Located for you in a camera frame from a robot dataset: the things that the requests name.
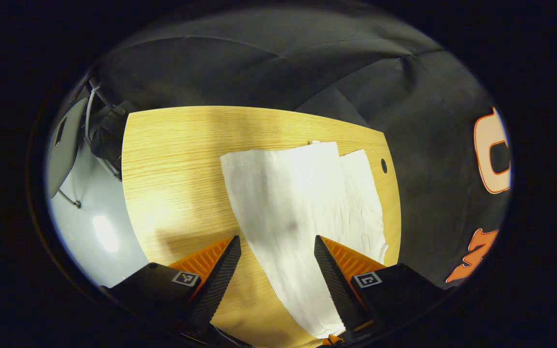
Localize grey folding chair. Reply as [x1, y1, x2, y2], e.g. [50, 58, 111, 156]
[46, 77, 129, 209]

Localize white jeans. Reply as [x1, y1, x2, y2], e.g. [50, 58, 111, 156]
[220, 140, 389, 339]

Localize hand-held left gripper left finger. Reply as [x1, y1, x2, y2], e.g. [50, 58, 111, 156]
[100, 235, 242, 339]

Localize black backdrop cloth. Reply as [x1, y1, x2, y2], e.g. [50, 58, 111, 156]
[90, 10, 512, 290]

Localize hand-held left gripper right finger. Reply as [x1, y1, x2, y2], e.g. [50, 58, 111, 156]
[314, 235, 453, 345]

